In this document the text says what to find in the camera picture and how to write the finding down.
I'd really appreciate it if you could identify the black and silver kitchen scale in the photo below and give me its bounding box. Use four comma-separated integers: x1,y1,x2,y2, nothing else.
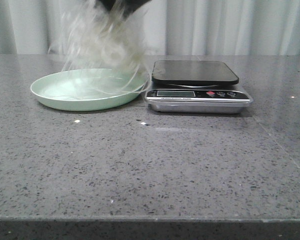
145,60,253,114

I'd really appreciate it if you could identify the white translucent vermicelli bundle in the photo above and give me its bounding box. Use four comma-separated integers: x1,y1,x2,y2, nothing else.
48,0,155,96

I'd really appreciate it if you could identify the light green round plate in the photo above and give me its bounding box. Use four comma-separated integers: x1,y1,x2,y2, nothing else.
30,68,149,112

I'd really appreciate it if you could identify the white pleated curtain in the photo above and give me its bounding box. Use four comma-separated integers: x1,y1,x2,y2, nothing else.
0,0,300,56

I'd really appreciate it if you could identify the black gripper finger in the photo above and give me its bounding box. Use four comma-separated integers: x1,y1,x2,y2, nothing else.
95,0,150,18

